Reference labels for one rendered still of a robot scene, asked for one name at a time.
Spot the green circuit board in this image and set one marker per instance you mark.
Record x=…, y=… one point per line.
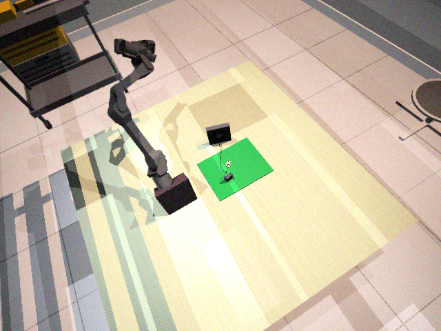
x=241, y=159

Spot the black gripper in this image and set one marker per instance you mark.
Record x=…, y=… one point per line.
x=150, y=44

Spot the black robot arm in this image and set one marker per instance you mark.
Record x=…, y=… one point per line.
x=119, y=112

